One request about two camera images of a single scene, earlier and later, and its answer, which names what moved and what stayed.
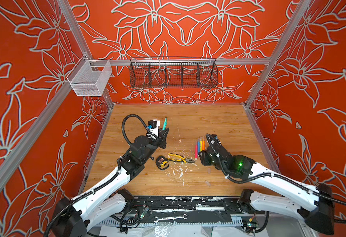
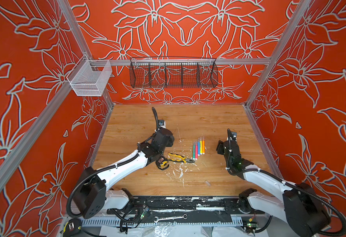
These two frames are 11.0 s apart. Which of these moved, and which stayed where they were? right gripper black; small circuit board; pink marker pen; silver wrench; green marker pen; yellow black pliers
Moved: right gripper black; green marker pen
Stayed: small circuit board; yellow black pliers; silver wrench; pink marker pen
